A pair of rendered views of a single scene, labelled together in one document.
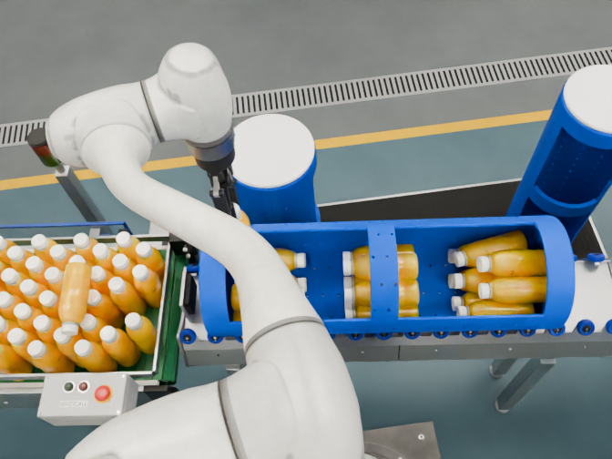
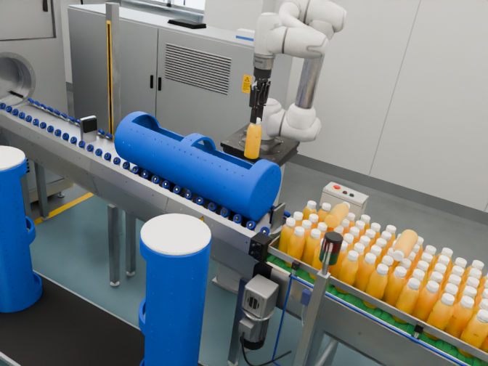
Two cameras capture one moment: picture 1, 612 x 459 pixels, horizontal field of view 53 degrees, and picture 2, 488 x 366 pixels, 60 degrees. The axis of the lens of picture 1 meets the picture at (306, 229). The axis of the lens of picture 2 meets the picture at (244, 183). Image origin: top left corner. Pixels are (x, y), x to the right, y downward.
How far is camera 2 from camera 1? 2.52 m
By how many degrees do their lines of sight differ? 90
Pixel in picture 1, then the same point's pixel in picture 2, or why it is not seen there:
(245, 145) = (186, 240)
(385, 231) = (186, 139)
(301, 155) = (163, 218)
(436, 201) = (22, 352)
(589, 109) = (11, 159)
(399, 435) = (234, 145)
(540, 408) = not seen: hidden behind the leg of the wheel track
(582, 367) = (80, 262)
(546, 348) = not seen: hidden behind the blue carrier
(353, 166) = not seen: outside the picture
